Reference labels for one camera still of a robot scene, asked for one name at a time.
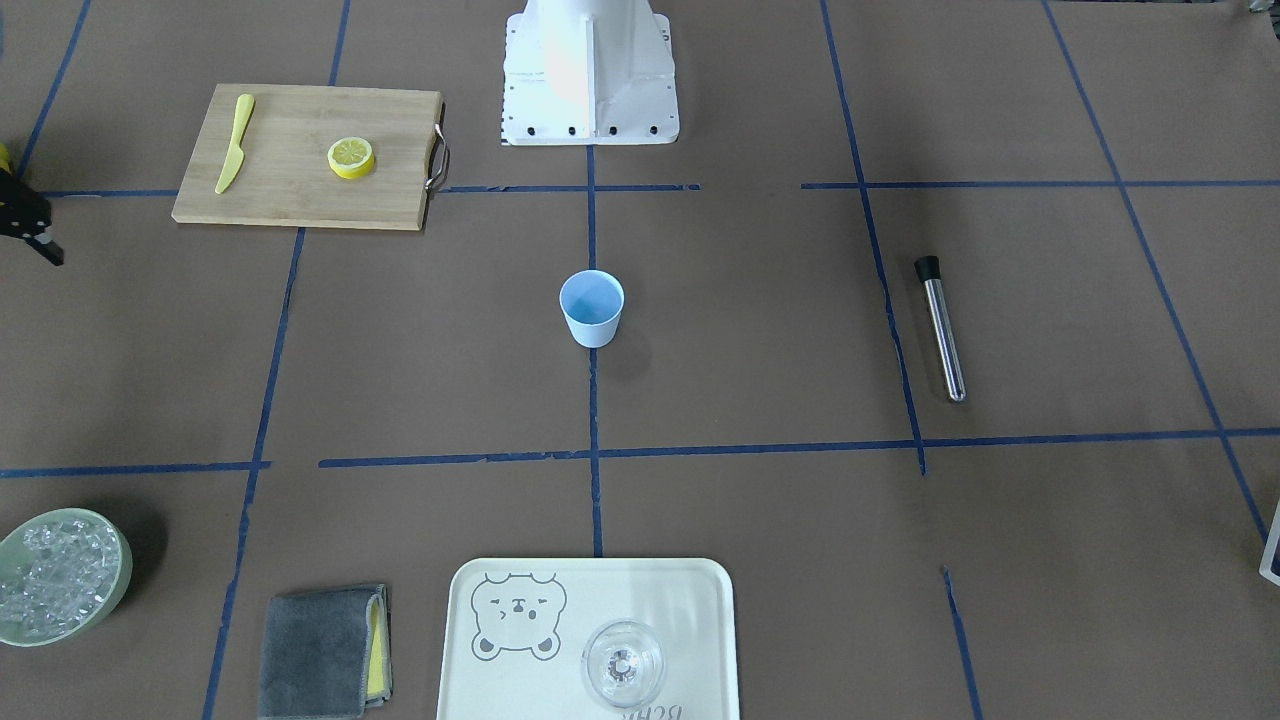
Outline grey folded cloth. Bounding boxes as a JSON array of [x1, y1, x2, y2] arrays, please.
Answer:
[[259, 583, 394, 719]]

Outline light blue plastic cup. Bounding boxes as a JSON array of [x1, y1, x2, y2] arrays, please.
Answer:
[[558, 269, 626, 348]]

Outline clear wine glass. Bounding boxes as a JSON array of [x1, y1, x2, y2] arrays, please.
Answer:
[[580, 618, 667, 712]]

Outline yellow plastic knife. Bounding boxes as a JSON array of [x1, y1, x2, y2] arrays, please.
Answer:
[[214, 94, 256, 195]]

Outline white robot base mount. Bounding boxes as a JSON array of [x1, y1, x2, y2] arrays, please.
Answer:
[[500, 1, 681, 146]]

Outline green bowl of ice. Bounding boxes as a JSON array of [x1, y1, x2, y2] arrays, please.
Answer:
[[1, 509, 134, 648]]

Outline bamboo cutting board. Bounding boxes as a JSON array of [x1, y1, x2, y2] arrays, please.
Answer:
[[172, 83, 447, 231]]

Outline cream bear serving tray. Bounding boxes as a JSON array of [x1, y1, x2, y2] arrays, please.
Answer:
[[436, 559, 741, 719]]

